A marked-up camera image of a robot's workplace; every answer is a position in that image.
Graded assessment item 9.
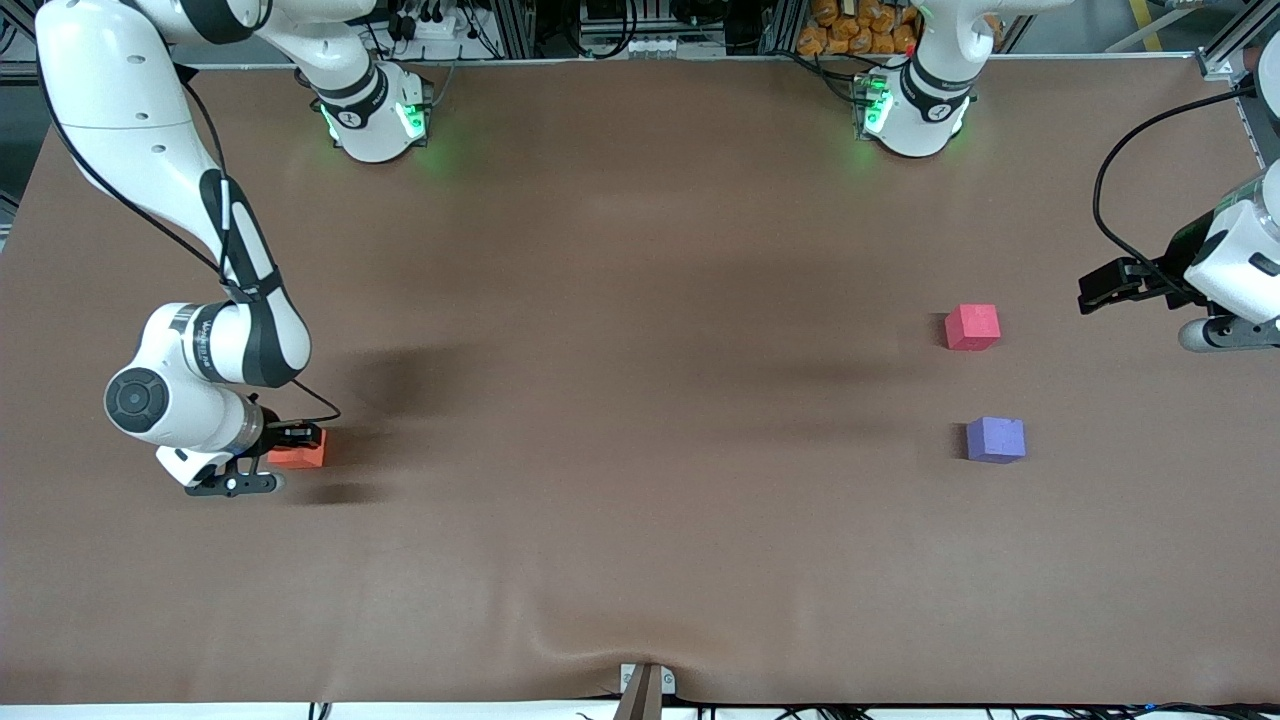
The orange foam block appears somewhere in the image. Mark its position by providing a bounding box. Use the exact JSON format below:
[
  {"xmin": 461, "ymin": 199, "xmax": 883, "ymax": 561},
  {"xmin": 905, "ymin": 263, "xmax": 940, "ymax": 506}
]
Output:
[{"xmin": 266, "ymin": 430, "xmax": 329, "ymax": 471}]

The red foam block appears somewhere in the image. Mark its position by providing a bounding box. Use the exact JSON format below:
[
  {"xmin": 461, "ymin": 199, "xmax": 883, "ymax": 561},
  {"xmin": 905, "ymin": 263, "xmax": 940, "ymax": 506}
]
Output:
[{"xmin": 944, "ymin": 303, "xmax": 1002, "ymax": 352}]

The purple foam block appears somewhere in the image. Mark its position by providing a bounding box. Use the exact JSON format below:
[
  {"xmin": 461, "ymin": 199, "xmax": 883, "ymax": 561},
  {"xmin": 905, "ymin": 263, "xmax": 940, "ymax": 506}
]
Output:
[{"xmin": 965, "ymin": 416, "xmax": 1027, "ymax": 465}]

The brown table mat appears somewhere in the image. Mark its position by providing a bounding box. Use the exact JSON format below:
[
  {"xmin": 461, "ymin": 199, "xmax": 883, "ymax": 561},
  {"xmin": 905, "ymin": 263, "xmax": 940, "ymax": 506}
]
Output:
[{"xmin": 0, "ymin": 55, "xmax": 1280, "ymax": 706}]

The pile of orange objects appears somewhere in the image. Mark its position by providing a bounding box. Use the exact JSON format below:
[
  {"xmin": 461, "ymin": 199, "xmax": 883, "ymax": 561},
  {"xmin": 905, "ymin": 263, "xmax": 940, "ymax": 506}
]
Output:
[{"xmin": 797, "ymin": 0, "xmax": 921, "ymax": 58}]

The table edge clamp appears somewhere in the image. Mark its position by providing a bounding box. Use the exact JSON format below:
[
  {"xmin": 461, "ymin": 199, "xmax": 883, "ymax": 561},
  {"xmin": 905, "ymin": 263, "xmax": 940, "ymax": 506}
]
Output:
[{"xmin": 618, "ymin": 662, "xmax": 677, "ymax": 720}]

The white power strip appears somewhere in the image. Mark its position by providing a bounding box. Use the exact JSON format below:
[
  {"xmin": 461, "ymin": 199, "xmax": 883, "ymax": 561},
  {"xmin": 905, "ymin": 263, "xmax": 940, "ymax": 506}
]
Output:
[{"xmin": 405, "ymin": 12, "xmax": 471, "ymax": 43}]

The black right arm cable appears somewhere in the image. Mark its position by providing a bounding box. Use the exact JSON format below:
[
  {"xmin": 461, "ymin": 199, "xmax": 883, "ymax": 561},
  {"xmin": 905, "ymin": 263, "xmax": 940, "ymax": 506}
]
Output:
[{"xmin": 35, "ymin": 40, "xmax": 343, "ymax": 426}]

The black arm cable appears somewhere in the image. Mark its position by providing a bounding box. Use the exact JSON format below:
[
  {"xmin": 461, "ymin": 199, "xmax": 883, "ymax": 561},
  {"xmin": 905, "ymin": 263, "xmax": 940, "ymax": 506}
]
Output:
[
  {"xmin": 35, "ymin": 40, "xmax": 343, "ymax": 426},
  {"xmin": 1092, "ymin": 85, "xmax": 1259, "ymax": 286}
]

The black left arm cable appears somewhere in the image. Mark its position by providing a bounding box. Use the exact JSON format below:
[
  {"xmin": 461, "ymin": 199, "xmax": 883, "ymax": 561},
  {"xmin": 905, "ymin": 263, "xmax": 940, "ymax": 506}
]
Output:
[{"xmin": 1092, "ymin": 85, "xmax": 1259, "ymax": 286}]

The aluminium corner frame rail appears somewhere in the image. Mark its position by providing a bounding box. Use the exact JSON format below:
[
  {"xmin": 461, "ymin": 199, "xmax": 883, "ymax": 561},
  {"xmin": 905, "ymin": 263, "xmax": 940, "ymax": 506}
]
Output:
[{"xmin": 1195, "ymin": 0, "xmax": 1280, "ymax": 166}]

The aluminium frame post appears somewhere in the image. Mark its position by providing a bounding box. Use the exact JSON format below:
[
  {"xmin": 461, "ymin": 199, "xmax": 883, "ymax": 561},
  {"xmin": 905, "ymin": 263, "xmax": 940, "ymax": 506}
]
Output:
[
  {"xmin": 762, "ymin": 0, "xmax": 806, "ymax": 56},
  {"xmin": 488, "ymin": 0, "xmax": 536, "ymax": 59}
]

